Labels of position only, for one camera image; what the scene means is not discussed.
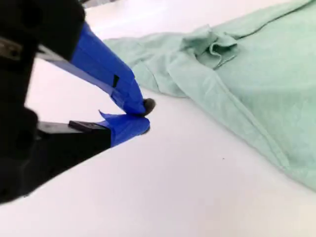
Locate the light green t-shirt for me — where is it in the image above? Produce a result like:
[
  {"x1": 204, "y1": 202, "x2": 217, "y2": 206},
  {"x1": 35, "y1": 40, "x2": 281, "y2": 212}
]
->
[{"x1": 102, "y1": 0, "x2": 316, "y2": 193}]

